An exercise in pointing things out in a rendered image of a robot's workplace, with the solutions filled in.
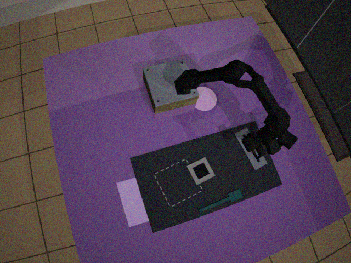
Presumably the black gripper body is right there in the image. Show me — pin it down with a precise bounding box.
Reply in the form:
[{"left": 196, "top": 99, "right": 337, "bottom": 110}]
[{"left": 242, "top": 126, "right": 272, "bottom": 152}]

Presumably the grey square tile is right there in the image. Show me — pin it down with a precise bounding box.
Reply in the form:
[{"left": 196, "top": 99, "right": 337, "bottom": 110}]
[{"left": 187, "top": 158, "right": 215, "bottom": 185}]

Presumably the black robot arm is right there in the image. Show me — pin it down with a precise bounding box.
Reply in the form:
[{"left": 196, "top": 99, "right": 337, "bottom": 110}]
[{"left": 174, "top": 60, "right": 298, "bottom": 155}]

